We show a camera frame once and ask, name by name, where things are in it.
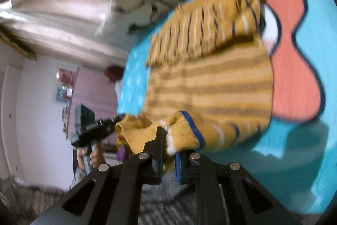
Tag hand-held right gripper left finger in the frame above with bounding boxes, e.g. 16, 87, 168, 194
32, 126, 165, 225

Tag teal cartoon printed blanket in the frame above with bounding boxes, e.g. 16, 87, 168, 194
116, 0, 337, 215

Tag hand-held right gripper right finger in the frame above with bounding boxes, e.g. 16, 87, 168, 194
175, 152, 304, 225

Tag wall poster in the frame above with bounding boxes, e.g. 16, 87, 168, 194
54, 66, 80, 133

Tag person's left hand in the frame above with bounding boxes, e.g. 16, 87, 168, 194
76, 144, 106, 171

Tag white curtain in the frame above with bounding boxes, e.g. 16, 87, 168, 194
0, 0, 185, 62

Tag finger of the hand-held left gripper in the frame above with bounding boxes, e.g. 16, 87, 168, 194
105, 113, 127, 126

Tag purple object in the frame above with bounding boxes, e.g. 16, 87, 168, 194
116, 147, 127, 164

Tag yellow striped knit sweater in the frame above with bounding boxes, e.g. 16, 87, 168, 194
115, 0, 275, 157

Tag person's left forearm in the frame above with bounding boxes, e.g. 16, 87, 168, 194
69, 166, 92, 191

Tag dark red round object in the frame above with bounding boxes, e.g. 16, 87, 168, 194
104, 64, 125, 82

